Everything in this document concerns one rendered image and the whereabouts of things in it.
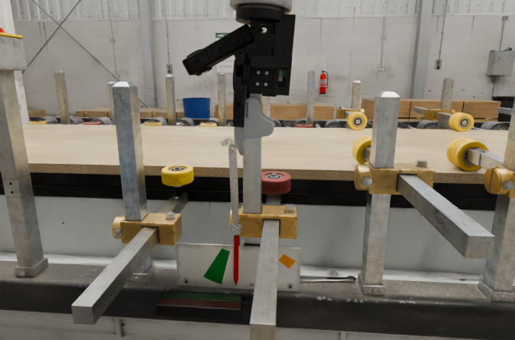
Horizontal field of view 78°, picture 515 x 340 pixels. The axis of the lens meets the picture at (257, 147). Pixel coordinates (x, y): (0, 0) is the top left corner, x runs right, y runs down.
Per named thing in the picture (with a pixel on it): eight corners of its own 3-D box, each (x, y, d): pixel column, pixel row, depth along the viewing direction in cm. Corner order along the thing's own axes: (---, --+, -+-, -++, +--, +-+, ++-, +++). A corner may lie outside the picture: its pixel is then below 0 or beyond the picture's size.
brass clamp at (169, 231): (174, 247, 66) (172, 224, 65) (111, 244, 67) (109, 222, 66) (183, 233, 72) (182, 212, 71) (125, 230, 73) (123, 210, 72)
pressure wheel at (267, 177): (290, 226, 74) (291, 179, 72) (255, 225, 75) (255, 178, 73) (289, 212, 82) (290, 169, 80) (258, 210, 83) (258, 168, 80)
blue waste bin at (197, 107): (209, 136, 610) (208, 98, 594) (179, 135, 615) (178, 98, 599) (215, 131, 667) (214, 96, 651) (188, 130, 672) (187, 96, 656)
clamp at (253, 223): (296, 239, 64) (296, 216, 63) (229, 237, 65) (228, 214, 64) (295, 226, 69) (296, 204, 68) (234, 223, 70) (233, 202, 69)
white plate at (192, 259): (300, 292, 66) (301, 249, 64) (177, 286, 68) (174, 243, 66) (299, 291, 67) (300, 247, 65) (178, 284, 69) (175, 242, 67)
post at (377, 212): (378, 322, 67) (401, 92, 57) (361, 322, 68) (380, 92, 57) (374, 310, 71) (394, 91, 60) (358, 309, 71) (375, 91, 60)
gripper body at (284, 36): (288, 100, 45) (296, 8, 42) (227, 96, 45) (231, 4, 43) (287, 98, 52) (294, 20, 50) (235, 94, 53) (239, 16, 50)
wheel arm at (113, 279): (96, 330, 44) (93, 303, 43) (73, 328, 44) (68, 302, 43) (188, 205, 86) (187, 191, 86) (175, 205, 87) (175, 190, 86)
